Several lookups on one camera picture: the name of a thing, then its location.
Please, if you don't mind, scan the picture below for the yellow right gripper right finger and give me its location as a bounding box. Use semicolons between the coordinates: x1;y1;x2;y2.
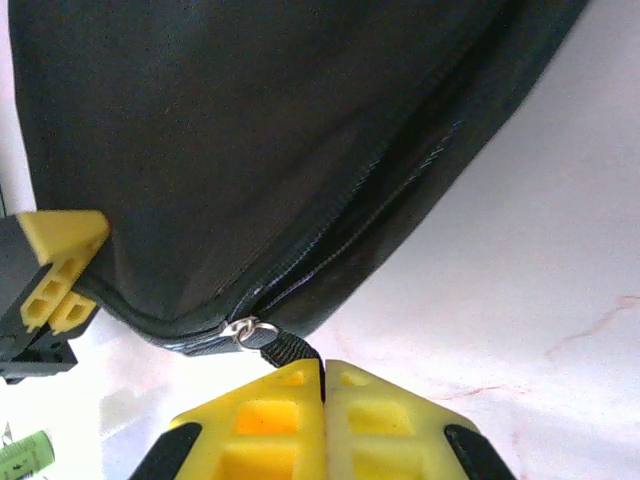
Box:
324;358;519;480

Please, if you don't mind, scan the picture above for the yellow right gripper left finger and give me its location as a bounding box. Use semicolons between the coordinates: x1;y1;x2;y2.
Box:
127;358;327;480

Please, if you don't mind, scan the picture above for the black fabric backpack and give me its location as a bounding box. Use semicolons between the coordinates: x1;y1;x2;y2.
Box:
7;0;594;371

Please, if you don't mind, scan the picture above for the green plastic ruler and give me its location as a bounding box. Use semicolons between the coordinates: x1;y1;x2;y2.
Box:
0;428;55;480

